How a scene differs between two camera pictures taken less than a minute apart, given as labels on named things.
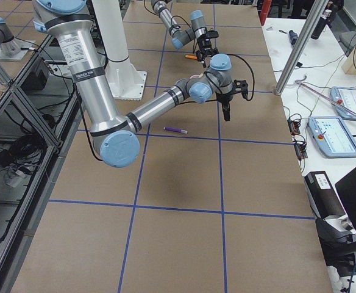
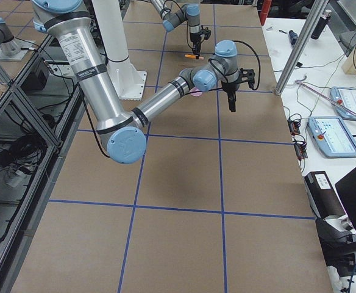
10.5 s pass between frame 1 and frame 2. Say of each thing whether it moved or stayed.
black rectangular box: stayed
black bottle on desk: stayed
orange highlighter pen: stayed
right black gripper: moved
